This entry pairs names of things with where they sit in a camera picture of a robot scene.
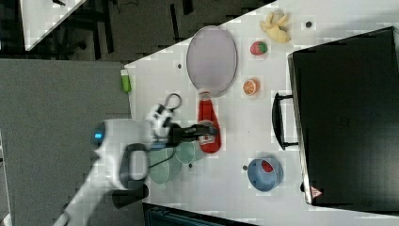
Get green oval strainer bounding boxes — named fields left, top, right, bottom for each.
left=150, top=148, right=182, bottom=187

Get blue bowl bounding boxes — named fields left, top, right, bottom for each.
left=247, top=156, right=283, bottom=192

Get orange slice toy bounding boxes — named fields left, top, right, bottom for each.
left=243, top=78, right=260, bottom=96

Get black toaster oven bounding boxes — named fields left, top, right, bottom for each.
left=287, top=26, right=399, bottom=216

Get red ketchup bottle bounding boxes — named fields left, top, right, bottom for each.
left=198, top=91, right=221, bottom=153

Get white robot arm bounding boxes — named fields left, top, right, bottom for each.
left=53, top=105, right=219, bottom=226

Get yellow banana bunch toy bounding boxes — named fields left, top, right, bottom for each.
left=260, top=11, right=291, bottom=43

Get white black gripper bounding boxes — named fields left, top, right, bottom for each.
left=146, top=104, right=218, bottom=148

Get red strawberry in bowl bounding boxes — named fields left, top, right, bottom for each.
left=262, top=160, right=274, bottom=173

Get green marker object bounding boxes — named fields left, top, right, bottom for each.
left=120, top=70, right=132, bottom=93

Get red strawberry toy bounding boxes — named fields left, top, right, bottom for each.
left=249, top=41, right=267, bottom=56

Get green cup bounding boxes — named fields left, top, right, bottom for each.
left=176, top=142, right=201, bottom=165

